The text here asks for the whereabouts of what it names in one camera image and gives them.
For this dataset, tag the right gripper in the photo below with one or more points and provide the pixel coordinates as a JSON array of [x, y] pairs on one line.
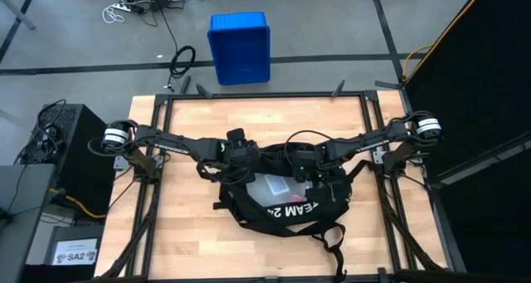
[[309, 160]]

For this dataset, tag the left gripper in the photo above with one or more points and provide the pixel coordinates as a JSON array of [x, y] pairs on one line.
[[245, 158]]

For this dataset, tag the mesh zip pouch orange trim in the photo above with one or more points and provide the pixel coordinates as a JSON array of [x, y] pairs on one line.
[[269, 191]]

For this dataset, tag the black backpack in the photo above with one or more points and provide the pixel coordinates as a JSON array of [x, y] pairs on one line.
[[332, 200]]

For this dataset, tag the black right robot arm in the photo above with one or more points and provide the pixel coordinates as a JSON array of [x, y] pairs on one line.
[[365, 144]]

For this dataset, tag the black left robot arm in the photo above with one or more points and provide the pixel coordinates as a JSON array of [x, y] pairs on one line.
[[174, 144]]

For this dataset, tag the blue plastic bin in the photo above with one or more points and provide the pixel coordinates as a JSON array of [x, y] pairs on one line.
[[240, 46]]

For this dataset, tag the black computer tower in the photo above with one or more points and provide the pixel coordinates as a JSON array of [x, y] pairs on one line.
[[83, 150]]

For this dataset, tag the black case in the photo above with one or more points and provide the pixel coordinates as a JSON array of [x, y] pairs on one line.
[[74, 231]]

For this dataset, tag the black backdrop panel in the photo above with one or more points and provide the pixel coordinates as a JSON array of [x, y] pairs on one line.
[[477, 67]]

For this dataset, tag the white power strip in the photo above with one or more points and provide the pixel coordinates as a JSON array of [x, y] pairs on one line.
[[124, 6]]

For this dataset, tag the white SA2 label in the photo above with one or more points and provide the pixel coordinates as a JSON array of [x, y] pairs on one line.
[[76, 256]]

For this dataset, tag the black metal beam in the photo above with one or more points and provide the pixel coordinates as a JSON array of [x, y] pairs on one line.
[[510, 148]]

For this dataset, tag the grey desk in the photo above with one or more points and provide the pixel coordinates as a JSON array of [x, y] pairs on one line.
[[20, 216]]

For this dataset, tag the grey metal leg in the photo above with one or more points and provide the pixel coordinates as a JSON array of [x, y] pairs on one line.
[[18, 11]]

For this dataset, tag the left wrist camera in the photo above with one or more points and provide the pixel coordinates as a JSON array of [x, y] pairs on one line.
[[236, 135]]

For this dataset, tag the black metal table frame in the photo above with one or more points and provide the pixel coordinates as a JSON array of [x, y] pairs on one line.
[[269, 95]]

